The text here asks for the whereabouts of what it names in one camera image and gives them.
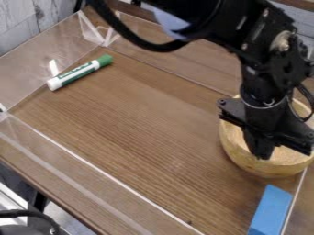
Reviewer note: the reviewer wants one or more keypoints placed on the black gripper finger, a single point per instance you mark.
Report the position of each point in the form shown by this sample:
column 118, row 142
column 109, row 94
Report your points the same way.
column 260, row 143

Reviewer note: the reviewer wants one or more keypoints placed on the green and white marker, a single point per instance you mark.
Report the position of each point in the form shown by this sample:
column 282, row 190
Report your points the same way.
column 79, row 72

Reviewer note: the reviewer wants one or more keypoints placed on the black metal mount bottom left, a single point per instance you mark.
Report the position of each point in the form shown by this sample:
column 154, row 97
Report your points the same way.
column 25, row 230

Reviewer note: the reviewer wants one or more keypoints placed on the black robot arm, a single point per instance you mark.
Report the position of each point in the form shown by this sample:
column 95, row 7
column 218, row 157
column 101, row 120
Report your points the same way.
column 254, row 30

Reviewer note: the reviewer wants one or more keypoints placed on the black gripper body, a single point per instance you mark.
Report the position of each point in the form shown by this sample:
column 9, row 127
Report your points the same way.
column 275, row 118

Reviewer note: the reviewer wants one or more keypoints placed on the clear acrylic tray walls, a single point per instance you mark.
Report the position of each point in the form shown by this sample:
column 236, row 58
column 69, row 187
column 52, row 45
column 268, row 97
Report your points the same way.
column 122, row 147

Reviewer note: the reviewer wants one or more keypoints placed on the brown wooden bowl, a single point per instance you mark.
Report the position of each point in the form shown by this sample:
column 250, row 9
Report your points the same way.
column 286, row 161

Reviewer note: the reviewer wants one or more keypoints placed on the blue rectangular block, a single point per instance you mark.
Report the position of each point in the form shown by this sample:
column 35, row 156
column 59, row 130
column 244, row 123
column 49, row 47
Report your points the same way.
column 271, row 212

